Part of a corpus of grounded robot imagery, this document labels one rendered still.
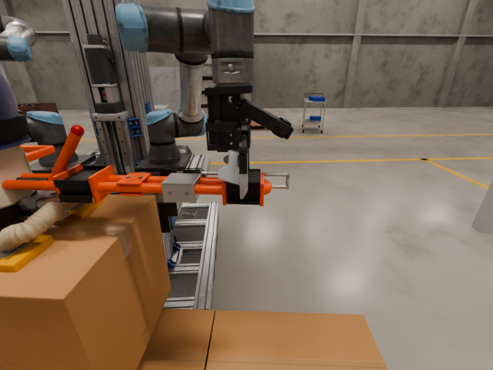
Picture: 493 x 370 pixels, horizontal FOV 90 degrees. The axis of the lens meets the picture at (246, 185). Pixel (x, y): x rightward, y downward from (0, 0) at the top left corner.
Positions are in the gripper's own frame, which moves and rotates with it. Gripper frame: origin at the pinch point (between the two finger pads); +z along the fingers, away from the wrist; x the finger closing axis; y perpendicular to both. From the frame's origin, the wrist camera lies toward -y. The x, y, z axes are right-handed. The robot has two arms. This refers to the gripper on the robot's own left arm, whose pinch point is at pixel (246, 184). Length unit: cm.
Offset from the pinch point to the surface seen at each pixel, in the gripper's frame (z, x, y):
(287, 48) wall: -121, -1089, -113
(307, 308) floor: 120, -70, -35
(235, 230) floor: 118, -157, 20
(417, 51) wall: -108, -1149, -656
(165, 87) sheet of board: 16, -1008, 382
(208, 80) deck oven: -12, -740, 150
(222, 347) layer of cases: 66, -7, 10
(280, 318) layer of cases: 66, -19, -11
